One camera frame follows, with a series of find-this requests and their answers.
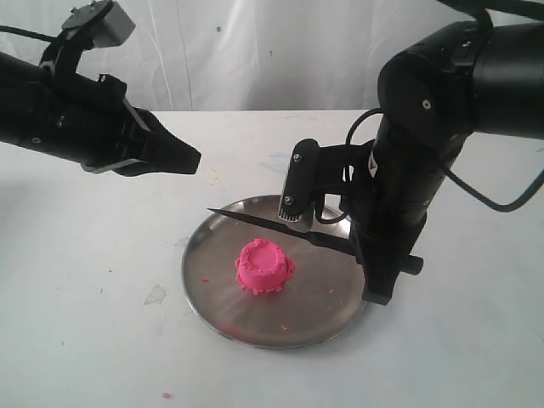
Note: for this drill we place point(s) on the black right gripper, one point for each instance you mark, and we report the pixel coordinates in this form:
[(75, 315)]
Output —
[(383, 241)]

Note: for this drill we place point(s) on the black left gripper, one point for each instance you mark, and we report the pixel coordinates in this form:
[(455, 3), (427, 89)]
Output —
[(110, 134)]

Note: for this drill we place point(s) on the black knife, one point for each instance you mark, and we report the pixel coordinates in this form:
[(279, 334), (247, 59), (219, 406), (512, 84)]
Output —
[(317, 239)]

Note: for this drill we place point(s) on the pink play dough lump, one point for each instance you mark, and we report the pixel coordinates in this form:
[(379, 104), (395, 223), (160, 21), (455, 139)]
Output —
[(263, 267)]

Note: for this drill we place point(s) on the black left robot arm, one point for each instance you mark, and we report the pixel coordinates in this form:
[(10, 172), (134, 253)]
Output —
[(38, 115)]

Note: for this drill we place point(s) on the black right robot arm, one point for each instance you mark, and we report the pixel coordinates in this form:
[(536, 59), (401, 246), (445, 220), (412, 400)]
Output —
[(467, 77)]

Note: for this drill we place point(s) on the white backdrop curtain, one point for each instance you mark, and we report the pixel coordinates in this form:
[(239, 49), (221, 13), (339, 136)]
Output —
[(262, 55)]

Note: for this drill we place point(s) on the round steel plate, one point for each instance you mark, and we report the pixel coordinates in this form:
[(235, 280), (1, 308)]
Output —
[(316, 304)]

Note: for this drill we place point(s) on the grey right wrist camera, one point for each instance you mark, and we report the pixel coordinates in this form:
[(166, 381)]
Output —
[(296, 207)]

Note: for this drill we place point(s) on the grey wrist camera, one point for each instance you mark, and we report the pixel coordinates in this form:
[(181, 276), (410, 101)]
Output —
[(98, 24), (296, 207)]

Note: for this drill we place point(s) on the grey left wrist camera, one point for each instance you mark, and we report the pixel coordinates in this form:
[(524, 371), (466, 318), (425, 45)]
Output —
[(98, 24)]

